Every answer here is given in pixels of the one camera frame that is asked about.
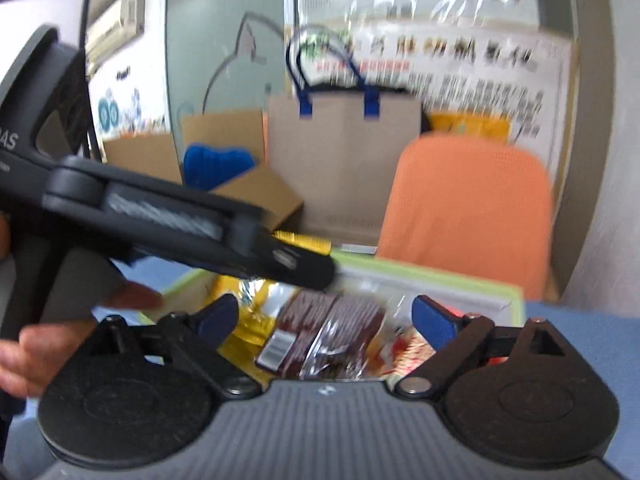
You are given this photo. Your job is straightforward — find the red chips bag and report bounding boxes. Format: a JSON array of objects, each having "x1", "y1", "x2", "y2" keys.
[{"x1": 366, "y1": 321, "x2": 435, "y2": 382}]

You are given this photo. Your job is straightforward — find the yellow snack bag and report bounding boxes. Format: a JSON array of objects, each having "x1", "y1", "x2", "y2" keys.
[{"x1": 214, "y1": 228, "x2": 334, "y2": 361}]

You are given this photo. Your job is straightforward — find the dark red date pack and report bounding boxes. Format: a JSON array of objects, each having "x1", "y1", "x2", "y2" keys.
[{"x1": 255, "y1": 289, "x2": 386, "y2": 380}]

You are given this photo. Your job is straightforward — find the person's left hand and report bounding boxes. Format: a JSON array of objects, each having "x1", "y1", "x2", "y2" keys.
[{"x1": 1, "y1": 282, "x2": 164, "y2": 399}]

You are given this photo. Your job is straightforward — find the light green cardboard box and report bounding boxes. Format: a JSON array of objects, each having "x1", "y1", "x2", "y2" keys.
[{"x1": 136, "y1": 246, "x2": 526, "y2": 380}]

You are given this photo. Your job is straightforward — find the brown cardboard box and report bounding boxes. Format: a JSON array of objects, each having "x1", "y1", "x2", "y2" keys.
[{"x1": 104, "y1": 108, "x2": 303, "y2": 231}]

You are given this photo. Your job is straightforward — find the orange chair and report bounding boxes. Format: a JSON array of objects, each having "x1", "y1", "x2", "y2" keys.
[{"x1": 376, "y1": 134, "x2": 553, "y2": 300}]

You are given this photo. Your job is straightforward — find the blue chair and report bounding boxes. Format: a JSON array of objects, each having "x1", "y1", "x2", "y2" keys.
[{"x1": 182, "y1": 143, "x2": 256, "y2": 192}]

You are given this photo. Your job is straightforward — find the yellow bag behind chair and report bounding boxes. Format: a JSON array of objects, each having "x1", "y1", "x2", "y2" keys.
[{"x1": 430, "y1": 112, "x2": 511, "y2": 144}]

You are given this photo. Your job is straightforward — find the chinese text poster board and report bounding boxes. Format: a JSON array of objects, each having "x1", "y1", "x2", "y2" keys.
[{"x1": 286, "y1": 20, "x2": 576, "y2": 177}]

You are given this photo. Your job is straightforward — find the wall air conditioner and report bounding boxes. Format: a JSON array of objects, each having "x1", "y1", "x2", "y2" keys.
[{"x1": 85, "y1": 0, "x2": 145, "y2": 64}]

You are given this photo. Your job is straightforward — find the brown paper bag blue handles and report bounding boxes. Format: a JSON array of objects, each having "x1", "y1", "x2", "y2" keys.
[{"x1": 267, "y1": 25, "x2": 424, "y2": 246}]

